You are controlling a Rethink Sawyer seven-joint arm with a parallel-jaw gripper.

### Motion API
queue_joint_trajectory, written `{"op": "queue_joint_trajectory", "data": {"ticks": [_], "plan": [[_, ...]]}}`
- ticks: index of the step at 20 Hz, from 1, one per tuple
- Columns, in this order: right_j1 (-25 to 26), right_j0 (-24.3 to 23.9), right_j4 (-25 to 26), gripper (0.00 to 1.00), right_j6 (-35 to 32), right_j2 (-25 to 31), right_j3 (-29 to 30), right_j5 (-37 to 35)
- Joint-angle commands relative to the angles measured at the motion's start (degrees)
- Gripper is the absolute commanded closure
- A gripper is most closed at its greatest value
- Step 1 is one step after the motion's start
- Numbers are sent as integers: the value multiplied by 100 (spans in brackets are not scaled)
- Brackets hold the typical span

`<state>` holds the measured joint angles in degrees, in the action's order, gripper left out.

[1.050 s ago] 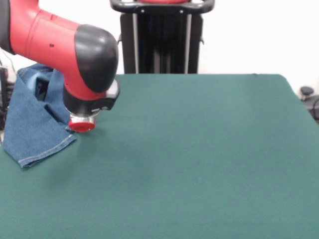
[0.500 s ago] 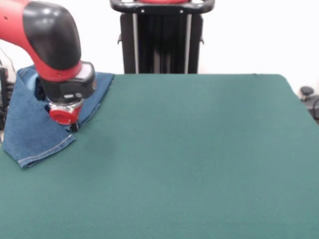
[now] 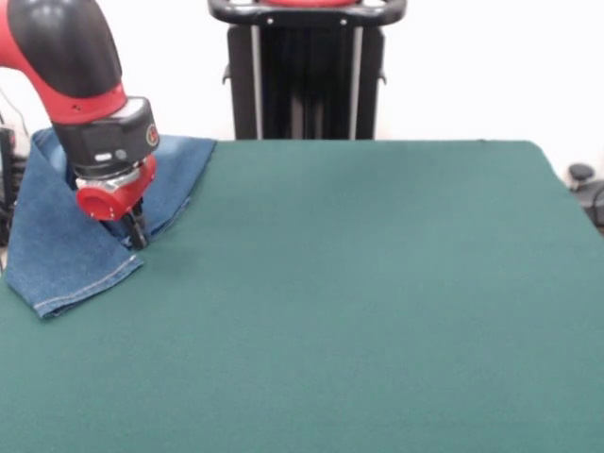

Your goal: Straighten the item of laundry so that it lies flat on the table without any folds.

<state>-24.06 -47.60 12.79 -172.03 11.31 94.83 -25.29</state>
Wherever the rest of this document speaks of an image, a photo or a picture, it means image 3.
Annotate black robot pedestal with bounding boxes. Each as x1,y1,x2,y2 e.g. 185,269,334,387
207,0,408,141

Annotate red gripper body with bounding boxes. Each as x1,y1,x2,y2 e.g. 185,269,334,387
75,154,159,222

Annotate dark green table cloth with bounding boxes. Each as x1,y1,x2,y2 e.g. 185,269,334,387
0,139,604,453

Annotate blue denim jeans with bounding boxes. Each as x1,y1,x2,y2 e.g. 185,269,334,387
4,126,218,320

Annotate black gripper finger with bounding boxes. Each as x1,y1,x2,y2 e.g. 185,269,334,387
123,201,150,250

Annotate black equipment box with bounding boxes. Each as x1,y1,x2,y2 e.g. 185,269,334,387
0,126,23,246

